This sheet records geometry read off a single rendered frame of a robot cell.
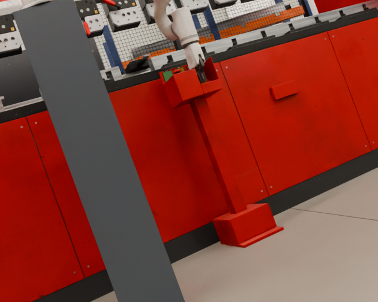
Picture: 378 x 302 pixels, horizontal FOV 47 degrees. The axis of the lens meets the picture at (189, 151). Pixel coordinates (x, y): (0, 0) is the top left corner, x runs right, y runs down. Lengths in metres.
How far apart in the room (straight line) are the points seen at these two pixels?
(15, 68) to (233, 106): 1.27
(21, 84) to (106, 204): 1.51
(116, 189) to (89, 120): 0.22
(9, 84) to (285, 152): 1.58
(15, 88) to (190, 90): 1.16
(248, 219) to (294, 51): 1.05
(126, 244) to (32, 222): 0.70
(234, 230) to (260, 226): 0.12
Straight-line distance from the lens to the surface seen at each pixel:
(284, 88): 2.39
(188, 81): 1.90
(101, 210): 1.30
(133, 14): 2.33
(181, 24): 1.99
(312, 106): 2.49
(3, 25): 2.22
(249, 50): 2.37
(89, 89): 1.33
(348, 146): 2.58
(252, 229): 1.90
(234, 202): 1.95
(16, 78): 2.70
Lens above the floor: 0.42
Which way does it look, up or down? 1 degrees up
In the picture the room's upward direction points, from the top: 20 degrees counter-clockwise
